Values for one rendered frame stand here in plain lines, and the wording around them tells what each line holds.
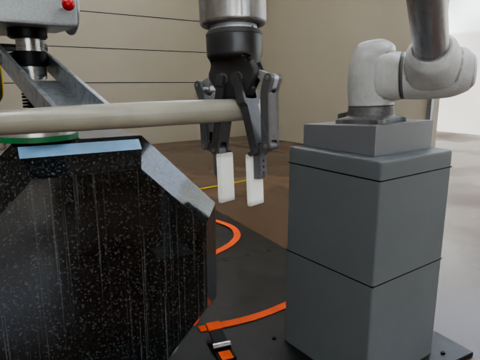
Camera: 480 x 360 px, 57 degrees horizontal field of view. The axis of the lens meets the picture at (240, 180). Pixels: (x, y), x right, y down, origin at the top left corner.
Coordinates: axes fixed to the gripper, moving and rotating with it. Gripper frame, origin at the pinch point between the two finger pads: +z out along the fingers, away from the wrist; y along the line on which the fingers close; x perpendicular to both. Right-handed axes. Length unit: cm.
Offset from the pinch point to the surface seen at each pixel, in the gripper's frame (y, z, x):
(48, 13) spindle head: 73, -37, -16
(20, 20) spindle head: 75, -35, -10
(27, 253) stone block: 77, 24, -6
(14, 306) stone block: 79, 39, -2
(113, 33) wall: 531, -139, -382
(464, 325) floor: 0, 84, -152
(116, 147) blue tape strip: 70, -1, -31
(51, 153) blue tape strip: 76, -1, -15
